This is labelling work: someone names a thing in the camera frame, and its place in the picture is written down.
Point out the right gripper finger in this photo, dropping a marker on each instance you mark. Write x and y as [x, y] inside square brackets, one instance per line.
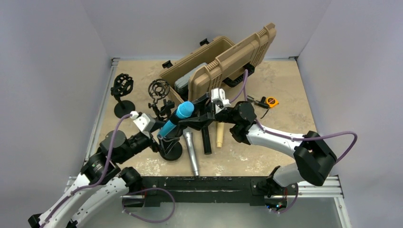
[198, 122]
[201, 102]

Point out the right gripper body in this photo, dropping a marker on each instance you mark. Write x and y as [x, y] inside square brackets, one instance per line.
[224, 116]

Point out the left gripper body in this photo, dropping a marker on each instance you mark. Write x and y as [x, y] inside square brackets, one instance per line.
[154, 145]

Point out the cream microphone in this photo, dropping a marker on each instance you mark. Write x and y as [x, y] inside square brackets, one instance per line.
[219, 134]

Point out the black microphone silver grille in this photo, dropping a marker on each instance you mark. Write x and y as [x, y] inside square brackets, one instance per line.
[206, 141]

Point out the round base stand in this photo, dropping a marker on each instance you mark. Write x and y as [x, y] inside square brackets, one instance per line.
[170, 149]

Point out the blue microphone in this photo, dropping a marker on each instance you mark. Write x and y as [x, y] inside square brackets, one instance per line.
[176, 121]

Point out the black tripod shock mount stand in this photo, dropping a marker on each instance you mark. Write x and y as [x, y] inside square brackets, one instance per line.
[158, 90]

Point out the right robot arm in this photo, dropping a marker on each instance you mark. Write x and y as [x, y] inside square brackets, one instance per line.
[313, 158]

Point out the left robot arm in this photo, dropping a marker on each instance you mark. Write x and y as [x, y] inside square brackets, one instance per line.
[101, 181]

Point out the grey foam insert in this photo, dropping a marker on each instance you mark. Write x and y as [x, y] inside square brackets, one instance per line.
[181, 84]

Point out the black silver adapter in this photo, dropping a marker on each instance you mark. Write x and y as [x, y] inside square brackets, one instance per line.
[256, 102]

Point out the orange tape measure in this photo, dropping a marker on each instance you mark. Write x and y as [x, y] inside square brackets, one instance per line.
[271, 102]

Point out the tan hard case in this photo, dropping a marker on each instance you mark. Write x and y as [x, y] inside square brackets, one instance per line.
[220, 61]

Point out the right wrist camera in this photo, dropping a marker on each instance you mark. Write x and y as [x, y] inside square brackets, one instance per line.
[218, 97]

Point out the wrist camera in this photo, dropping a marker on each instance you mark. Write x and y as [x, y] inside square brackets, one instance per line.
[143, 122]
[218, 97]

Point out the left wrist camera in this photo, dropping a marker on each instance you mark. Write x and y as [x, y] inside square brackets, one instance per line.
[143, 122]

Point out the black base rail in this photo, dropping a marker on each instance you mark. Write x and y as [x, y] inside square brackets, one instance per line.
[250, 190]

